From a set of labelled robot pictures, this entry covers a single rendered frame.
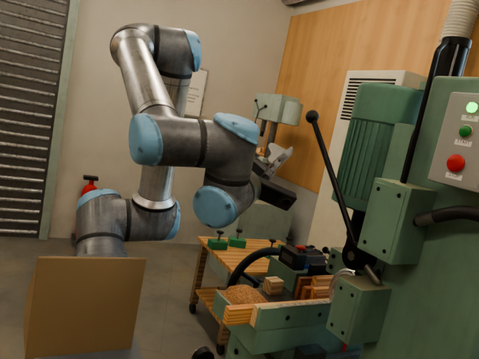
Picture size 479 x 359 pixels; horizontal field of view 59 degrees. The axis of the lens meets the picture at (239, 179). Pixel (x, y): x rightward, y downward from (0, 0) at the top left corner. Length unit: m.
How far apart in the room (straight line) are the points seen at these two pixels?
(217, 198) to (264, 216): 2.65
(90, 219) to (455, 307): 1.07
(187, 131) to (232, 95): 3.44
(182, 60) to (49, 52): 2.59
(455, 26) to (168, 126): 2.16
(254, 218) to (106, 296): 2.15
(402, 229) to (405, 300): 0.17
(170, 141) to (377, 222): 0.43
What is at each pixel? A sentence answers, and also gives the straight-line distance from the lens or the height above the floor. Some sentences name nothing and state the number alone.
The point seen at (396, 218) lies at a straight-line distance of 0.84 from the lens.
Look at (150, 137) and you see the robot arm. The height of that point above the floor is 1.30.
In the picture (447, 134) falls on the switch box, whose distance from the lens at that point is 0.83.
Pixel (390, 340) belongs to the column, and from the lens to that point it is 0.98.
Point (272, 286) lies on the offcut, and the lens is 1.20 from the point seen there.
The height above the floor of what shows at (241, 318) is 0.92.
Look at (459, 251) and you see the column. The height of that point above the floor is 1.21.
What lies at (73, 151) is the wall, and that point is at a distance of 3.89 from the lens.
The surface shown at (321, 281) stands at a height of 0.96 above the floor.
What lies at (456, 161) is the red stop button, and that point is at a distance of 0.80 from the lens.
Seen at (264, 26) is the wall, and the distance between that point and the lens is 4.35.
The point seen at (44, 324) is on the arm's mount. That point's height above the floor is 0.66.
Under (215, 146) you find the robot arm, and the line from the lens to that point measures 0.76.
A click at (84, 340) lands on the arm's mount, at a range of 1.48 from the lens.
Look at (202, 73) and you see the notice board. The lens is 4.05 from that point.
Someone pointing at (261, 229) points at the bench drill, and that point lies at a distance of 3.47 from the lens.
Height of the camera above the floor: 1.37
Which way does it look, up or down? 9 degrees down
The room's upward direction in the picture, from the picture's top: 11 degrees clockwise
